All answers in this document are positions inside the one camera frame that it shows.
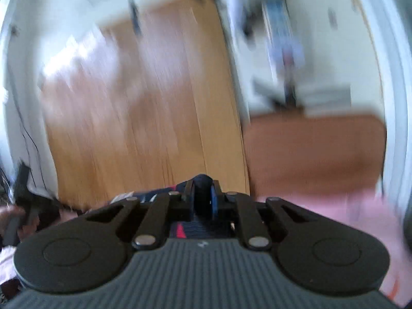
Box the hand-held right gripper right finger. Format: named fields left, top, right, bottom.
left=210, top=179, right=319, bottom=251

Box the blue and white upright object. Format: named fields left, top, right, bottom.
left=225, top=0, right=306, bottom=107

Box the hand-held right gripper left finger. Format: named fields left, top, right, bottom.
left=87, top=179, right=194, bottom=251

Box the black cable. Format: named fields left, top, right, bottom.
left=6, top=26, right=49, bottom=187

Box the brown wooden panel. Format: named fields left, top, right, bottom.
left=243, top=111, right=388, bottom=198

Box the navy cloth with red print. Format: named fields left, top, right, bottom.
left=109, top=174, right=237, bottom=239

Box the pink blanket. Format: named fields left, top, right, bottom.
left=251, top=188, right=408, bottom=308

